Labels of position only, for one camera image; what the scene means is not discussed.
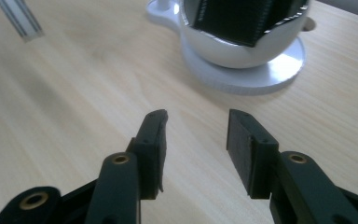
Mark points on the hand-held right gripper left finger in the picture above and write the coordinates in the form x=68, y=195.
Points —
x=152, y=155

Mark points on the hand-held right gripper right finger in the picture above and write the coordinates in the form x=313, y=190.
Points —
x=248, y=155

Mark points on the white stand with post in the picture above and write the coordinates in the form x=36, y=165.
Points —
x=245, y=82

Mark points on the aluminium floor rail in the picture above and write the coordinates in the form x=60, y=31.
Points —
x=20, y=20

